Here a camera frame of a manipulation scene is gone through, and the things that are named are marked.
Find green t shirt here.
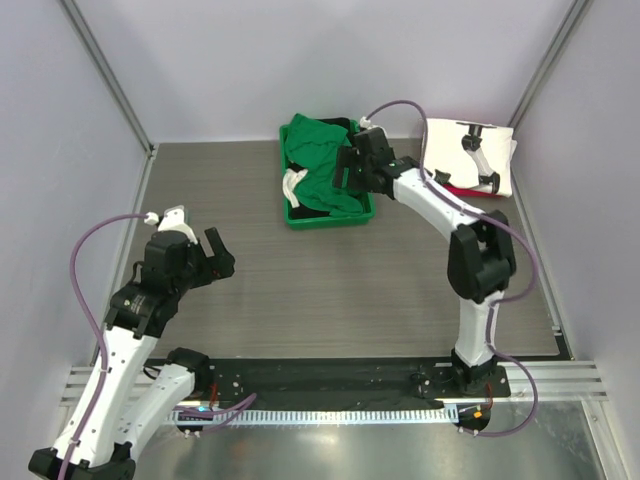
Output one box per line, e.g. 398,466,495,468
282,113,366,218

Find green plastic bin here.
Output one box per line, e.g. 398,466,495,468
279,114,375,230

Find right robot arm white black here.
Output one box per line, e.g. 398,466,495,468
333,127,516,396

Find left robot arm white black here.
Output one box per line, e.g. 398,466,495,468
28,227,235,479

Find white t shirt in bin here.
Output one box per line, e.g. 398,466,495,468
282,168,308,209

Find black t shirt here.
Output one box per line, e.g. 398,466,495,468
288,116,371,221

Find folded white printed t shirt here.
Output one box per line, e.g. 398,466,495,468
424,118,517,197

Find folded red t shirt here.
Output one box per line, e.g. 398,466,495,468
444,184,500,198

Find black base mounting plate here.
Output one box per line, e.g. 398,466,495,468
194,357,511,414

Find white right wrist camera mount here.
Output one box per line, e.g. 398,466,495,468
359,116,374,129

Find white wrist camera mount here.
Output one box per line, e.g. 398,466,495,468
157,205,199,244
359,116,374,129

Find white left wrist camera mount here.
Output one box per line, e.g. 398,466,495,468
157,205,199,244

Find white slotted cable duct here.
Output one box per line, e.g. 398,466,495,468
164,405,459,427

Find left aluminium corner post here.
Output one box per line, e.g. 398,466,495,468
58,0,154,157

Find aluminium corner post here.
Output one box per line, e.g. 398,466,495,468
58,0,154,157
509,0,593,130

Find right aluminium corner post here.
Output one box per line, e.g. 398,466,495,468
509,0,593,130

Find aluminium frame rail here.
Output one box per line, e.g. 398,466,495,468
59,360,608,407

